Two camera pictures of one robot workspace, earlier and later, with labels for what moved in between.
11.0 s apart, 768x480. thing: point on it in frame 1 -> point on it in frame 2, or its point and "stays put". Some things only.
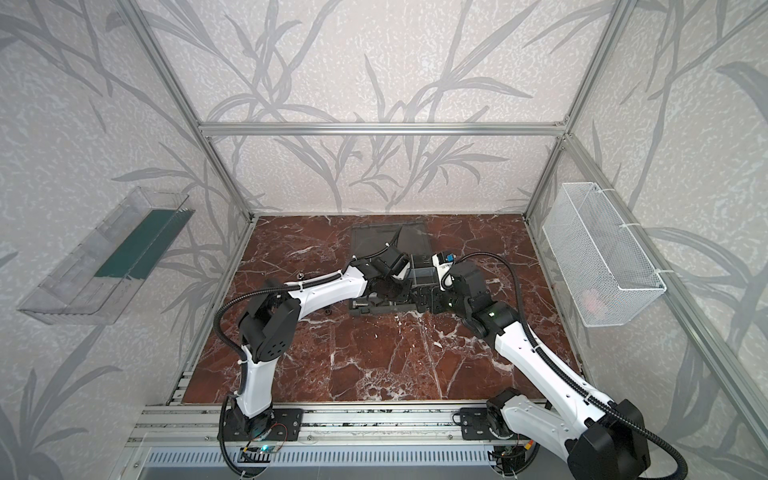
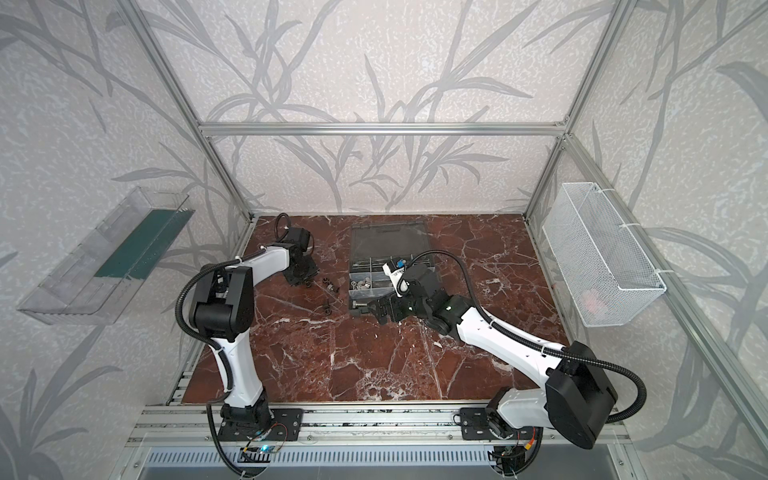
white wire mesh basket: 608,272 stays put
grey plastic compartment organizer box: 412,240 stays put
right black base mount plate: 476,425 stays put
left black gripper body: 372,306 -> 300,271
